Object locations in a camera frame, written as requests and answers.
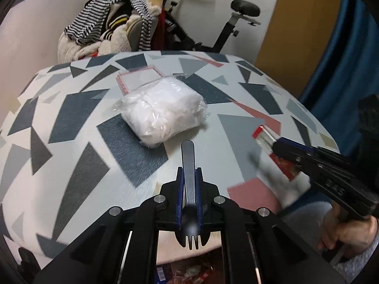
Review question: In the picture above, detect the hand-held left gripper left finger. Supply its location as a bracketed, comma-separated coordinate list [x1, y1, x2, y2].
[32, 167, 185, 284]

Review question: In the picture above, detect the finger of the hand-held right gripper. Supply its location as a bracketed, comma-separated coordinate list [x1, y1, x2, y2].
[272, 142, 317, 173]
[278, 138, 353, 166]

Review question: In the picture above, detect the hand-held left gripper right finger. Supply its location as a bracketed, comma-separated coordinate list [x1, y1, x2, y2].
[195, 167, 345, 284]

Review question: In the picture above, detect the red clear plastic box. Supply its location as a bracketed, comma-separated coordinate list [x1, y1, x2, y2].
[252, 126, 299, 181]

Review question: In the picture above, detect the black plastic spork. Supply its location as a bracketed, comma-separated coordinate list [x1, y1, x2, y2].
[179, 140, 208, 249]

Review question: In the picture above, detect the person's right forearm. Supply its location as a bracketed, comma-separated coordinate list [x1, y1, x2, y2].
[340, 237, 379, 284]

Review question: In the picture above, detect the person's right hand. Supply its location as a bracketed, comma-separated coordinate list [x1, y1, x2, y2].
[318, 204, 378, 255]

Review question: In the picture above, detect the blue curtain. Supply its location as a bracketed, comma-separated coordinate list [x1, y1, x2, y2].
[299, 0, 379, 157]

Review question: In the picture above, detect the red wrapper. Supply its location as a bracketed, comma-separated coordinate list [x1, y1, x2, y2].
[175, 268, 215, 284]

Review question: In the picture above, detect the white plastic bag package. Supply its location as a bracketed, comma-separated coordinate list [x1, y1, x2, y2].
[111, 75, 209, 148]

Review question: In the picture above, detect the wooden door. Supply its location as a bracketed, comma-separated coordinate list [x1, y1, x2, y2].
[255, 0, 344, 101]

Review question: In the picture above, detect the clear red-edged bag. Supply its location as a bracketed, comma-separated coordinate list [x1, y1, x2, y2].
[116, 67, 165, 93]

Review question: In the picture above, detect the black exercise bike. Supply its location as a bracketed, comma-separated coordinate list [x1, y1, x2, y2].
[161, 0, 262, 54]

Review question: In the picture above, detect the black plastic object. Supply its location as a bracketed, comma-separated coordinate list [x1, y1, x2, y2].
[18, 247, 42, 275]

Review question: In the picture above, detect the pile of clothes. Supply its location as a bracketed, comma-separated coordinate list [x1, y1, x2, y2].
[58, 3, 160, 64]

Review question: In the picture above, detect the black yellow striped garment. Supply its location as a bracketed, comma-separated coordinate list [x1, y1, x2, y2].
[101, 3, 134, 40]

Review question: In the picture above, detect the red cloth strap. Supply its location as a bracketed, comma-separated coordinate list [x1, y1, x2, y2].
[155, 7, 166, 51]

